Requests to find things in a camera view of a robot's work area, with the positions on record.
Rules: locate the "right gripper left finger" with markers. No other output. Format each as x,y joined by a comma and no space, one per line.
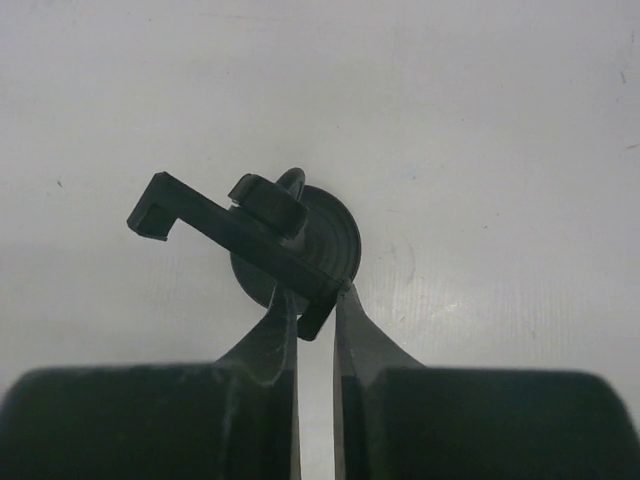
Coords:
232,418

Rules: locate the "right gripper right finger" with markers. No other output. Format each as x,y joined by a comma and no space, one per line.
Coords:
395,418

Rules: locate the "black clamp phone stand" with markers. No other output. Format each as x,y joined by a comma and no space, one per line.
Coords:
283,232

